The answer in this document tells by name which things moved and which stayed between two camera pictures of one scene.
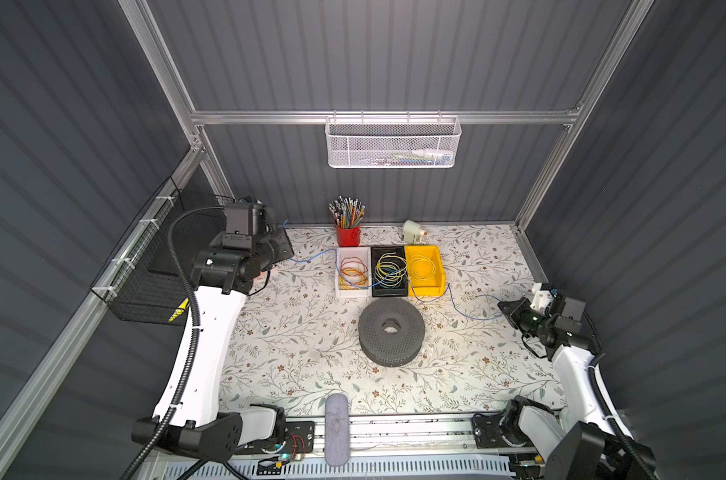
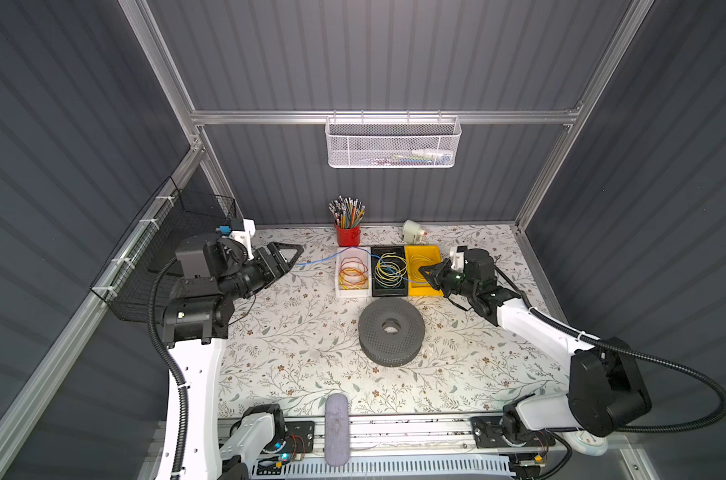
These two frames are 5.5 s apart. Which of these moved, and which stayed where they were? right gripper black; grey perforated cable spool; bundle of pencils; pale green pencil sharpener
Moved: right gripper black
Stayed: bundle of pencils; pale green pencil sharpener; grey perforated cable spool
